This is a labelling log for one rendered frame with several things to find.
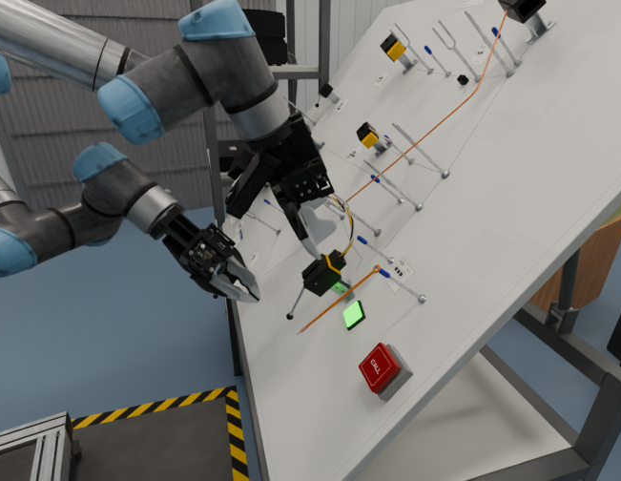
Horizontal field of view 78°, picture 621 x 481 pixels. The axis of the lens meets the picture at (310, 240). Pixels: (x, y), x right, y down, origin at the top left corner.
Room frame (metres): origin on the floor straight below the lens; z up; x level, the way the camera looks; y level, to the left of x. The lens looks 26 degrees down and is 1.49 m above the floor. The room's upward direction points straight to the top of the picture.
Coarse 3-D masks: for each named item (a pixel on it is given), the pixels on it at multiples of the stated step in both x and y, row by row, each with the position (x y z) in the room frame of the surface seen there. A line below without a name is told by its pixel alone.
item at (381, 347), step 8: (376, 352) 0.42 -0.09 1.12; (384, 352) 0.41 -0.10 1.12; (368, 360) 0.41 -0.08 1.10; (376, 360) 0.41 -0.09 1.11; (384, 360) 0.40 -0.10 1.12; (392, 360) 0.39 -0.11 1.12; (360, 368) 0.41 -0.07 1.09; (368, 368) 0.40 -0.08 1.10; (376, 368) 0.39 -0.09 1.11; (384, 368) 0.39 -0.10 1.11; (392, 368) 0.38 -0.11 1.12; (400, 368) 0.38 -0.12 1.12; (368, 376) 0.39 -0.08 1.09; (376, 376) 0.39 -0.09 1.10; (384, 376) 0.38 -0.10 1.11; (392, 376) 0.38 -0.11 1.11; (368, 384) 0.38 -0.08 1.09; (376, 384) 0.38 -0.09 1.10; (384, 384) 0.38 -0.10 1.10; (376, 392) 0.37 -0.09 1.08
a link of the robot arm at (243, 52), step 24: (216, 0) 0.50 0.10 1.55; (192, 24) 0.47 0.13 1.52; (216, 24) 0.47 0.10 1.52; (240, 24) 0.48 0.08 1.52; (192, 48) 0.47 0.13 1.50; (216, 48) 0.47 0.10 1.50; (240, 48) 0.48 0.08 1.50; (216, 72) 0.47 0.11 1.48; (240, 72) 0.48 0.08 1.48; (264, 72) 0.50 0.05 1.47; (216, 96) 0.48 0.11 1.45; (240, 96) 0.48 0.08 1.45; (264, 96) 0.49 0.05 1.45
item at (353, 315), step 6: (354, 306) 0.55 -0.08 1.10; (360, 306) 0.54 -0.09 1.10; (348, 312) 0.54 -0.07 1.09; (354, 312) 0.54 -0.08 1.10; (360, 312) 0.53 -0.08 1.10; (348, 318) 0.53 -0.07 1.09; (354, 318) 0.52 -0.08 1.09; (360, 318) 0.52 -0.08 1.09; (348, 324) 0.52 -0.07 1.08; (354, 324) 0.52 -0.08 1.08
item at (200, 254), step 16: (176, 208) 0.56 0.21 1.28; (160, 224) 0.55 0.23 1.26; (176, 224) 0.55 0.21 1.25; (192, 224) 0.56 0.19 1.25; (176, 240) 0.57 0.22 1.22; (192, 240) 0.54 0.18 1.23; (208, 240) 0.55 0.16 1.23; (224, 240) 0.57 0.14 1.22; (192, 256) 0.54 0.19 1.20; (208, 256) 0.55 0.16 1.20; (224, 256) 0.54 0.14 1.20; (192, 272) 0.56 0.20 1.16; (208, 272) 0.54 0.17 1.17
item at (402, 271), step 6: (402, 258) 0.57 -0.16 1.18; (396, 264) 0.57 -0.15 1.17; (402, 264) 0.56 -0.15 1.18; (408, 264) 0.55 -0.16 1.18; (390, 270) 0.56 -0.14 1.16; (396, 270) 0.56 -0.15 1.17; (402, 270) 0.55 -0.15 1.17; (408, 270) 0.54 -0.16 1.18; (414, 270) 0.53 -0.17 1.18; (396, 276) 0.55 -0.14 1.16; (402, 276) 0.54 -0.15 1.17; (408, 276) 0.53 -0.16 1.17; (390, 282) 0.54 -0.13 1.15; (402, 282) 0.53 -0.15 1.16; (390, 288) 0.53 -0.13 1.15; (396, 288) 0.52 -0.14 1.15
